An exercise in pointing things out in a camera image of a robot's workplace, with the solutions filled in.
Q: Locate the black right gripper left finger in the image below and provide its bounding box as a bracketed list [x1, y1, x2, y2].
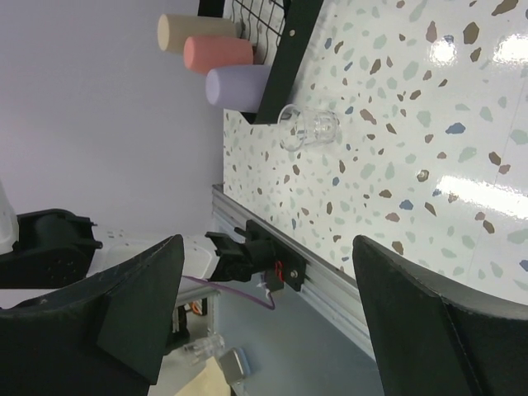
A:
[1, 235, 184, 395]

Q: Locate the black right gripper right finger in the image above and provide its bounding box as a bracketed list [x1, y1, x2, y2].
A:
[352, 235, 527, 395]

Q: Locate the clear glass cup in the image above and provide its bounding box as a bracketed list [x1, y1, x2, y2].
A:
[277, 104, 340, 152]

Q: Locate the purple plastic cup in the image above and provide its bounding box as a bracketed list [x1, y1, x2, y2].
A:
[205, 64, 271, 113]

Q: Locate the pink plastic cup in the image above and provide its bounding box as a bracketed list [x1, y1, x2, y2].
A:
[183, 35, 254, 74]

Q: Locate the beige plastic cup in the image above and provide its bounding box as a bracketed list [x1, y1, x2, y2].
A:
[157, 14, 237, 54]

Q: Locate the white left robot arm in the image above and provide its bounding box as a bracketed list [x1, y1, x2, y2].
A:
[1, 192, 219, 309]

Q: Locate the black dish rack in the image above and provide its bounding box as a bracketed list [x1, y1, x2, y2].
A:
[198, 0, 323, 125]

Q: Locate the beige wooden stool seat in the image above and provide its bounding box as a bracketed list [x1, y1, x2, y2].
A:
[177, 357, 232, 396]

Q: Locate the aluminium table edge rail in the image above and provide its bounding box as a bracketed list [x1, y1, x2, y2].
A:
[212, 184, 375, 359]

